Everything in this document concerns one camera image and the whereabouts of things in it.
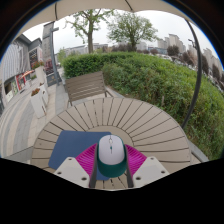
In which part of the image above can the leafy round tree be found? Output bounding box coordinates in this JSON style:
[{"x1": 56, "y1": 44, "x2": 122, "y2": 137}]
[{"x1": 106, "y1": 11, "x2": 159, "y2": 53}]

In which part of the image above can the white and teal computer mouse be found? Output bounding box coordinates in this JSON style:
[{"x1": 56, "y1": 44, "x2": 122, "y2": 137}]
[{"x1": 95, "y1": 134, "x2": 128, "y2": 179}]

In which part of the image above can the beige parasol canopy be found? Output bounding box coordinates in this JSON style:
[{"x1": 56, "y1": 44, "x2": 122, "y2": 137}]
[{"x1": 14, "y1": 0, "x2": 191, "y2": 33}]

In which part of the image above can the bare-trunked tree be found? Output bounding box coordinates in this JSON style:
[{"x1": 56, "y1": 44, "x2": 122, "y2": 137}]
[{"x1": 64, "y1": 9, "x2": 114, "y2": 54}]

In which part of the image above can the group of high-rise buildings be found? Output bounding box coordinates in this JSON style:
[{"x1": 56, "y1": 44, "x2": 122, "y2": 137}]
[{"x1": 156, "y1": 33, "x2": 223, "y2": 73}]

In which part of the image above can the grey storefront building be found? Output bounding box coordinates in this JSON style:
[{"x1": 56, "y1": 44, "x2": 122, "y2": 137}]
[{"x1": 0, "y1": 33, "x2": 44, "y2": 111}]

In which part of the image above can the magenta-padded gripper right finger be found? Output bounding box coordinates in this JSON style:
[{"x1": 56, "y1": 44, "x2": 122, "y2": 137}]
[{"x1": 123, "y1": 143, "x2": 170, "y2": 189}]

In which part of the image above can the white planter box with flowers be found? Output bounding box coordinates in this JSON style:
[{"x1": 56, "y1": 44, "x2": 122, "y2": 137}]
[
  {"x1": 29, "y1": 87, "x2": 48, "y2": 119},
  {"x1": 31, "y1": 60, "x2": 47, "y2": 86}
]

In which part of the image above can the dark curved parasol pole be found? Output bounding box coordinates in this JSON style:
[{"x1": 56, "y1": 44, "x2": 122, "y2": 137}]
[{"x1": 181, "y1": 19, "x2": 204, "y2": 129}]

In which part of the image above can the green hedge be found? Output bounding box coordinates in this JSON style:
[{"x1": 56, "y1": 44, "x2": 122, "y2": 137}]
[{"x1": 61, "y1": 51, "x2": 224, "y2": 161}]

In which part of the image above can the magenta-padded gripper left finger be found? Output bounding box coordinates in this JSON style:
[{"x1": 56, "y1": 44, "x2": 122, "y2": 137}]
[{"x1": 53, "y1": 143, "x2": 100, "y2": 190}]

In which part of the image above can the blue rectangular mouse pad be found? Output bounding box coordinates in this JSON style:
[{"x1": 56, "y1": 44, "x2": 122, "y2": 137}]
[{"x1": 48, "y1": 130, "x2": 113, "y2": 181}]

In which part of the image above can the brown slatted chair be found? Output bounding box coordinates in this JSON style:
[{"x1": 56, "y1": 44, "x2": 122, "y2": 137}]
[{"x1": 64, "y1": 70, "x2": 114, "y2": 108}]

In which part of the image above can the grey sign pylon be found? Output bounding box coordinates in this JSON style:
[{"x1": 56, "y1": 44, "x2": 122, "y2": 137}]
[{"x1": 41, "y1": 21, "x2": 63, "y2": 86}]

